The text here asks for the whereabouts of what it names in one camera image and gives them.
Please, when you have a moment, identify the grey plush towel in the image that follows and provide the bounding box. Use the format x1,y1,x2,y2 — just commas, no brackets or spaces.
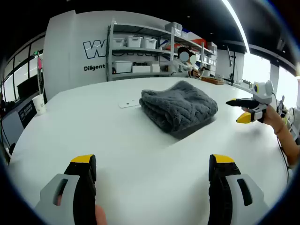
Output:
139,80,219,141

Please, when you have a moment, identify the flat white tag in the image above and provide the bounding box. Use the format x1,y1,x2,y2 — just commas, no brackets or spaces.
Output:
118,98,141,109

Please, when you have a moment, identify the wooden tray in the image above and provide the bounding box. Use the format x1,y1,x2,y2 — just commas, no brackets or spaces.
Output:
201,76,225,85

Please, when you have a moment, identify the person's right hand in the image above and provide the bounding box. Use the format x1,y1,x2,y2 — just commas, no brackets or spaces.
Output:
242,105,285,135

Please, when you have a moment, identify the black sign board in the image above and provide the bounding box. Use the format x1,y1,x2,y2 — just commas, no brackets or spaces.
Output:
18,99,38,128

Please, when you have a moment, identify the group of white storage bins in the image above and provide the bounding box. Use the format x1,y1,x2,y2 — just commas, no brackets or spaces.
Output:
112,22,218,73

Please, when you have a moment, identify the pink flag on pole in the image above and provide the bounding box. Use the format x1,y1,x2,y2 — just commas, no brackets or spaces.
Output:
36,52,45,94

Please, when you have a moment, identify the person's left hand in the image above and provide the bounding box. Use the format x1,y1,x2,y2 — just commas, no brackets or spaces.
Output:
95,204,107,225

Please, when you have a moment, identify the white paper cup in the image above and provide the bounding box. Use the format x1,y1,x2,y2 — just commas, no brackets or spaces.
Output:
31,93,46,115

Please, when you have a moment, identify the black stand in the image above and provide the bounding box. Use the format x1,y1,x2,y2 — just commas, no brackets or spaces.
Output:
226,45,237,86

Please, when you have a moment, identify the grey metal shelf unit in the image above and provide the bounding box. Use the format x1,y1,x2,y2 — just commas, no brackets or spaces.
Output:
106,20,218,82

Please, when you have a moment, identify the black screen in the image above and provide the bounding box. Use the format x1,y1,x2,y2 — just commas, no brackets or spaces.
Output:
16,78,40,98

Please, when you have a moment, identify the ceiling light strip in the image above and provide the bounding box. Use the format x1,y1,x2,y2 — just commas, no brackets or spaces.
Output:
221,0,251,53

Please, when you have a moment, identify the thin gripper cable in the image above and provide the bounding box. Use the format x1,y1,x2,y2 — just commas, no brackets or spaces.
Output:
271,92,293,179

